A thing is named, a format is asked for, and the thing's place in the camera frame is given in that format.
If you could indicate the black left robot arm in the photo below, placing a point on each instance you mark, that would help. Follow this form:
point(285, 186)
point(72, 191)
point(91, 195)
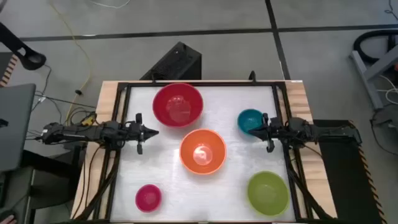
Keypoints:
point(77, 132)

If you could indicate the black stand foot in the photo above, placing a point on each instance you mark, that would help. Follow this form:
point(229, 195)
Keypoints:
point(31, 59)

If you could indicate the black metal table frame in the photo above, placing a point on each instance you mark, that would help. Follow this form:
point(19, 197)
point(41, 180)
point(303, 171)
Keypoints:
point(217, 83)

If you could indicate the orange striped mat edge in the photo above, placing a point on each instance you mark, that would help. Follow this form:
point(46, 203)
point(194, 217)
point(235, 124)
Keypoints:
point(9, 71)

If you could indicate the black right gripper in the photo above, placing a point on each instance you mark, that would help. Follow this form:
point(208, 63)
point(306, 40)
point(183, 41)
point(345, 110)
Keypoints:
point(276, 130)

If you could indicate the large orange bowl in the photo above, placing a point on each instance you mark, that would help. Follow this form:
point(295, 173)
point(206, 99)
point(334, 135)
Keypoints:
point(202, 152)

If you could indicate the green bowl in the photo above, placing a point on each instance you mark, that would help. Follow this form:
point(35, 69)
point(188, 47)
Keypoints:
point(268, 193)

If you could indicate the small magenta bowl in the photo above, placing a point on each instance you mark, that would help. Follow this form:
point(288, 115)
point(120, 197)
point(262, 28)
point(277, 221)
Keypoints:
point(148, 198)

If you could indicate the large red bowl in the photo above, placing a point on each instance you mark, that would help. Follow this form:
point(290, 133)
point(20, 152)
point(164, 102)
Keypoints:
point(178, 104)

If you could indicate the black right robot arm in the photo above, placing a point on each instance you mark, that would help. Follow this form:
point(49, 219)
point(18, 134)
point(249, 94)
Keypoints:
point(326, 132)

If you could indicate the grey metal stand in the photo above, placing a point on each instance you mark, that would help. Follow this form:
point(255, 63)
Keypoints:
point(365, 77)

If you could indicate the black mat striped edge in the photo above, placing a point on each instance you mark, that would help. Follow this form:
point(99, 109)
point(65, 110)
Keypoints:
point(342, 174)

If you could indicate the grey laptop lid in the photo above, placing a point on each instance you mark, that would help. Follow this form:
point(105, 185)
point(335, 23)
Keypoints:
point(15, 124)

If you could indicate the yellow black plug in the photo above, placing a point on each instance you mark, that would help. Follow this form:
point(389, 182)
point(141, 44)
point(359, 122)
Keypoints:
point(89, 119)

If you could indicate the person's hand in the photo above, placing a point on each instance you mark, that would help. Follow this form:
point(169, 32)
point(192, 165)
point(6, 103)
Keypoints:
point(7, 220)

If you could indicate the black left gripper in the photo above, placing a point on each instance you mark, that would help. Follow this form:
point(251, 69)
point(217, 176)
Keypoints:
point(132, 132)

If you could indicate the small teal bowl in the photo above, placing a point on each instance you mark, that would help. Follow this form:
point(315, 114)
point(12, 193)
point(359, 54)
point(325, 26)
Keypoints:
point(248, 119)

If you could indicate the black computer tower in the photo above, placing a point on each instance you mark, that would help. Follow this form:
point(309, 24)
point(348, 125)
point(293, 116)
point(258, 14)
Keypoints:
point(177, 62)

